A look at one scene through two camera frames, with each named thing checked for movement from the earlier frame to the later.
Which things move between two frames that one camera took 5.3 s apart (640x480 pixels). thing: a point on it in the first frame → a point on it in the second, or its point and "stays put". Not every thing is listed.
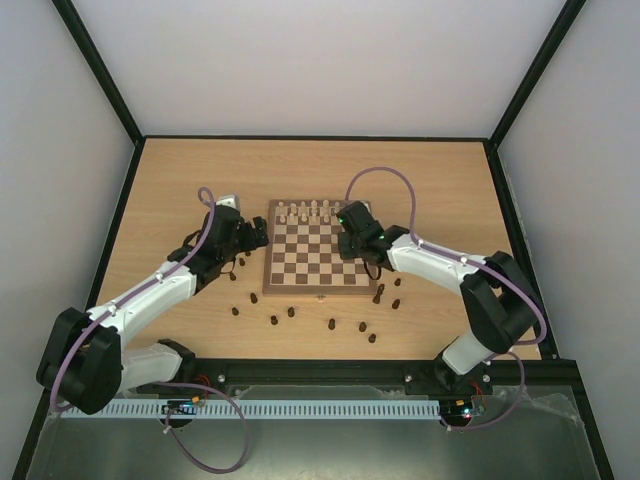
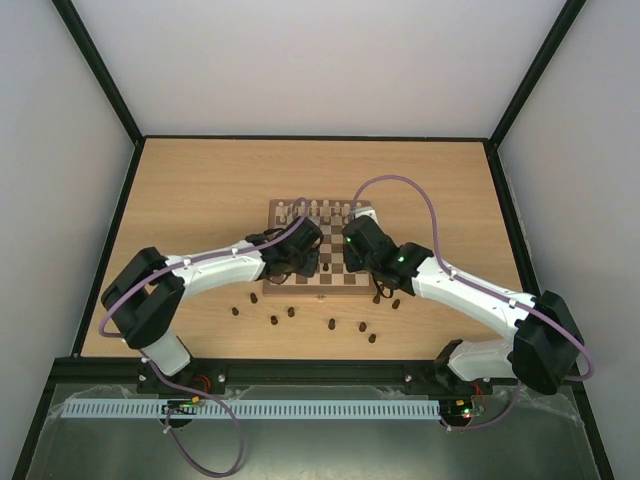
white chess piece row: [308, 213] stays put
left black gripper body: [251, 243] → [307, 269]
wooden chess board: [303, 253] stays put
